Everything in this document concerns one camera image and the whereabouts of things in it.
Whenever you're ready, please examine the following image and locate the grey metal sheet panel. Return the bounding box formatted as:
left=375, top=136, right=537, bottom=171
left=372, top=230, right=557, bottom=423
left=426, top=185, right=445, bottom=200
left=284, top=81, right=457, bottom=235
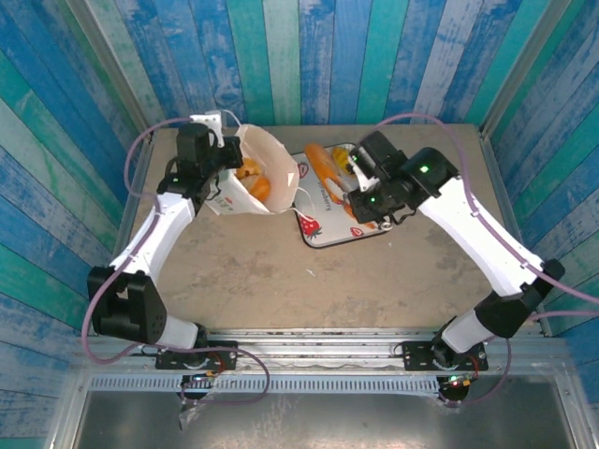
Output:
left=77, top=390, right=579, bottom=449

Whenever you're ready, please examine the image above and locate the white strawberry print tray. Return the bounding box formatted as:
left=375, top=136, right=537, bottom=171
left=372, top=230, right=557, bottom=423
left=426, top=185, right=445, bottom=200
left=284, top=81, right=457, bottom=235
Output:
left=289, top=142, right=393, bottom=250

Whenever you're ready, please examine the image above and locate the controller board with lights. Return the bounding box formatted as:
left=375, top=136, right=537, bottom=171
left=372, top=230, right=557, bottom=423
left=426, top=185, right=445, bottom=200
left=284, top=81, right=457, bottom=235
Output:
left=180, top=371, right=221, bottom=389
left=439, top=372, right=476, bottom=390

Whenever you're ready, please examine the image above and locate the left controller board with lights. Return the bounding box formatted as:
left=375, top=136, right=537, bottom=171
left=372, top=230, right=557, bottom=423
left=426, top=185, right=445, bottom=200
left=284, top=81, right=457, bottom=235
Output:
left=180, top=371, right=221, bottom=389

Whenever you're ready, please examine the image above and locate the orange fake baguette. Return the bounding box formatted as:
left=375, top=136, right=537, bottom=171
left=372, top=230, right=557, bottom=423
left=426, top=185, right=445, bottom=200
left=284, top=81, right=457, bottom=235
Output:
left=303, top=142, right=350, bottom=205

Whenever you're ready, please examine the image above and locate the right controller board with lights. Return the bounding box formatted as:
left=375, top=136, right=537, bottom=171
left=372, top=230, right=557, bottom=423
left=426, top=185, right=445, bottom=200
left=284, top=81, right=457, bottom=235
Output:
left=439, top=372, right=476, bottom=390

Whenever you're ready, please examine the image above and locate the crumpled clear plastic piece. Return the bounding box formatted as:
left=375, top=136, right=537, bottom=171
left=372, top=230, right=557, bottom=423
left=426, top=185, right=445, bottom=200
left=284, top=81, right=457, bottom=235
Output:
left=176, top=396, right=210, bottom=430

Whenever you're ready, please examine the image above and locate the brown round fake bun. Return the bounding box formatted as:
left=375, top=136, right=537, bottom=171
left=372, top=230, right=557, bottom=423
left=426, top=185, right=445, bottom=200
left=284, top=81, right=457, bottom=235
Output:
left=250, top=175, right=272, bottom=202

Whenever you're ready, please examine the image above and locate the small yellow fake bread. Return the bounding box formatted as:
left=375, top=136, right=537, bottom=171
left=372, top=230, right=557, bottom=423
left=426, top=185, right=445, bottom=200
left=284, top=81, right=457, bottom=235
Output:
left=331, top=145, right=357, bottom=177

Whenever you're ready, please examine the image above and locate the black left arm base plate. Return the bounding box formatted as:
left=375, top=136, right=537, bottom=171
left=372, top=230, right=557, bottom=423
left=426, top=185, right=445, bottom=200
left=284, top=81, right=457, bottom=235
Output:
left=154, top=340, right=239, bottom=371

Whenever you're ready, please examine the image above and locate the white paper bag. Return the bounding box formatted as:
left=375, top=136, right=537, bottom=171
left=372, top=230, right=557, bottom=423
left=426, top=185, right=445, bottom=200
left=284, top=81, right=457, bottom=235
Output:
left=204, top=109, right=329, bottom=221

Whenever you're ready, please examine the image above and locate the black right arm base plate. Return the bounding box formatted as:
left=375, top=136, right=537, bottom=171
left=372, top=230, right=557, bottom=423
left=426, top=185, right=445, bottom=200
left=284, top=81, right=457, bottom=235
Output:
left=402, top=340, right=489, bottom=373

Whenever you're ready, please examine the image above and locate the aluminium front frame beam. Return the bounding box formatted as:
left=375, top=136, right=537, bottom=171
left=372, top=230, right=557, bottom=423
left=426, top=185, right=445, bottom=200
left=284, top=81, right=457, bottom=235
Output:
left=69, top=326, right=570, bottom=375

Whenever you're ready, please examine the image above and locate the grey slotted cable duct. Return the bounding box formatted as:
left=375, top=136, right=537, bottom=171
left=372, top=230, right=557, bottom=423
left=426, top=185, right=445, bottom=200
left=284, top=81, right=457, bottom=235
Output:
left=87, top=375, right=442, bottom=395

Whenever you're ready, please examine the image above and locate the aluminium corner post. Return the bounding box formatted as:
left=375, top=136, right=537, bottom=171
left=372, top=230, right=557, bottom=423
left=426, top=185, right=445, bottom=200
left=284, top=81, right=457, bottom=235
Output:
left=65, top=0, right=155, bottom=141
left=479, top=0, right=575, bottom=137

